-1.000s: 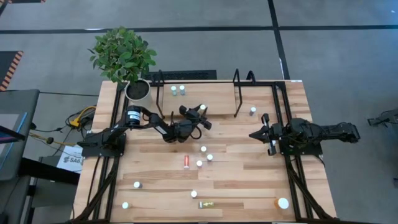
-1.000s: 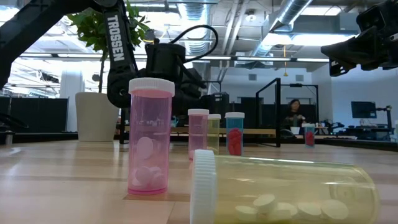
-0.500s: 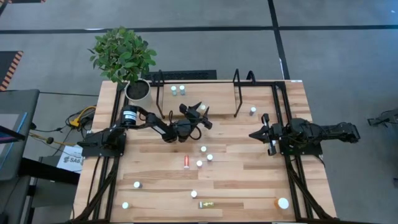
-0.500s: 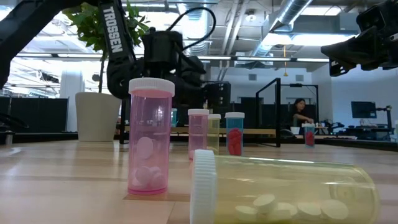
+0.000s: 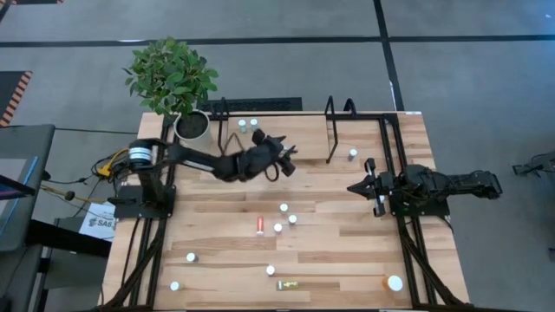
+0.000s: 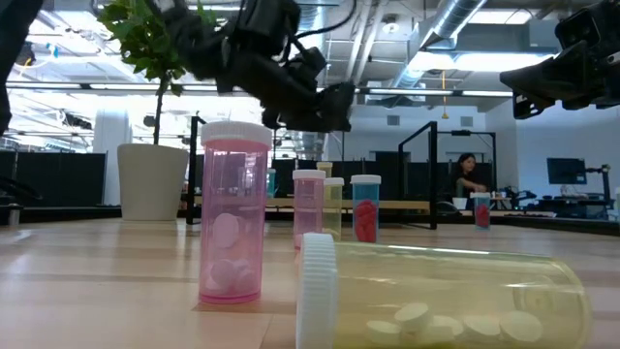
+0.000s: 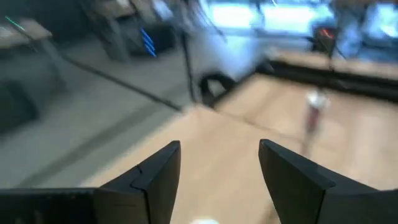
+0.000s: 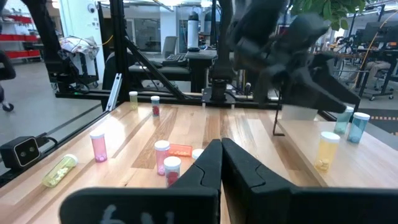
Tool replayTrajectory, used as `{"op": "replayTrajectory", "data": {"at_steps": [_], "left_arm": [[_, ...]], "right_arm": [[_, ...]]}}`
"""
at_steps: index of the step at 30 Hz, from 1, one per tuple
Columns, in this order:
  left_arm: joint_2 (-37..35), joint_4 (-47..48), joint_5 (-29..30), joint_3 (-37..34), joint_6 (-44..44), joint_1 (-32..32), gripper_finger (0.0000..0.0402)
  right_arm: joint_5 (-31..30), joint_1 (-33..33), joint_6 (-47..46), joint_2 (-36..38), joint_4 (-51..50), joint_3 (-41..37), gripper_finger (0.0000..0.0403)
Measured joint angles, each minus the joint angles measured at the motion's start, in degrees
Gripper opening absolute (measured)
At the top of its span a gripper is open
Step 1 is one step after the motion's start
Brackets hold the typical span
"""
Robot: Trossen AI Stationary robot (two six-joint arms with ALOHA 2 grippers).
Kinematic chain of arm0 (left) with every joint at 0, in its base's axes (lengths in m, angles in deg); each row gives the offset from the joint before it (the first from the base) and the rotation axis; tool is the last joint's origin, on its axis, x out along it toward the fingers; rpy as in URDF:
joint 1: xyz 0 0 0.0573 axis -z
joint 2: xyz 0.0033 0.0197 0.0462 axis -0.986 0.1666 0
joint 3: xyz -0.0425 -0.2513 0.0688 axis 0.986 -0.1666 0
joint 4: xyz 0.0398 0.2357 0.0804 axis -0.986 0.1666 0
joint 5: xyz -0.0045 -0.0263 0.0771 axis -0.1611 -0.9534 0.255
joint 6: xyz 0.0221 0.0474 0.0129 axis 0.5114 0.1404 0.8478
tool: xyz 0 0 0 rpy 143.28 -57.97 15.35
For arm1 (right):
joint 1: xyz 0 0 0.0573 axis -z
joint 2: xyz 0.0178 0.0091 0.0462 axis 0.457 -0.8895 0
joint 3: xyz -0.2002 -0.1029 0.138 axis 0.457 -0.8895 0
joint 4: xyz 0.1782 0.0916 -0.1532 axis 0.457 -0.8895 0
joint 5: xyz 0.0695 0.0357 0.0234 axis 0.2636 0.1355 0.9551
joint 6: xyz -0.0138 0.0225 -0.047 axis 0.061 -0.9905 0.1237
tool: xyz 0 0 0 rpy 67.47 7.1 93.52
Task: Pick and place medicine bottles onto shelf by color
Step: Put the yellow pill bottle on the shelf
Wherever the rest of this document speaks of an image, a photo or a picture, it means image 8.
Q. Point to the red storage rack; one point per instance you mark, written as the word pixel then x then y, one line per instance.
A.
pixel 18 37

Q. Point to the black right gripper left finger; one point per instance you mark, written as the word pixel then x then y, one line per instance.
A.
pixel 186 202

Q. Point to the white plant pot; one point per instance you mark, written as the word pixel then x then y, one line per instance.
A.
pixel 298 113

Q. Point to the black mat with orange stripes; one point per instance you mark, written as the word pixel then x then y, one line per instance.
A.
pixel 384 118

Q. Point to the black background desk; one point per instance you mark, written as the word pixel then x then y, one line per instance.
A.
pixel 199 67

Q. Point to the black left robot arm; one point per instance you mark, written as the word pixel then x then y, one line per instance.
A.
pixel 222 56

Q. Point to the black two-lens camera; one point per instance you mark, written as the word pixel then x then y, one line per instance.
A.
pixel 20 152

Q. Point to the wooden shelf with black legs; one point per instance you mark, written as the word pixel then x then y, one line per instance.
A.
pixel 357 165

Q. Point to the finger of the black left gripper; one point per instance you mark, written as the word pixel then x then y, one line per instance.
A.
pixel 308 90
pixel 335 81

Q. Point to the person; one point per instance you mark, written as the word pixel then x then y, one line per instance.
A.
pixel 377 67

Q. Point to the black keyboard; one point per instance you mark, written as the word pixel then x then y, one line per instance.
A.
pixel 174 59

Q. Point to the teal bottle with red pills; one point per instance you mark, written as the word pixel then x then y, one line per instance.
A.
pixel 172 174
pixel 155 109

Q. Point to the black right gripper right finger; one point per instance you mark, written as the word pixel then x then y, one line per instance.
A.
pixel 280 205

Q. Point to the pink pill bottle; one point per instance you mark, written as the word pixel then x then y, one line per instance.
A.
pixel 161 158
pixel 99 149

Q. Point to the black cart with white cover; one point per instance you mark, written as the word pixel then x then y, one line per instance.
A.
pixel 77 46

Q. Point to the yellow pill bottle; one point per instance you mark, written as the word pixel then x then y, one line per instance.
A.
pixel 326 152
pixel 133 102
pixel 197 153
pixel 59 171

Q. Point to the green leafy plant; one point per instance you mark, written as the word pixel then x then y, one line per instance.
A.
pixel 326 9

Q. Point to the white and black cylinder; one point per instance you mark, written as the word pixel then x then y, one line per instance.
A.
pixel 192 31

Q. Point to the black office chair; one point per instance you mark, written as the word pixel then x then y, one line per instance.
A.
pixel 6 71

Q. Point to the teal pill bottle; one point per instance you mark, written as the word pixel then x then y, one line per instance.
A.
pixel 342 123
pixel 357 129

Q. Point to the white dome security camera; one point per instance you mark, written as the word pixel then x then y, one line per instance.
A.
pixel 91 7

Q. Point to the small orange pill bottle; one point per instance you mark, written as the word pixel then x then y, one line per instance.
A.
pixel 180 149

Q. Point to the black aluminium table frame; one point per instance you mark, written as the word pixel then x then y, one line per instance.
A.
pixel 119 46

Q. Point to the silver aluminium extrusion bar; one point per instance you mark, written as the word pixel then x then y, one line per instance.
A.
pixel 114 91

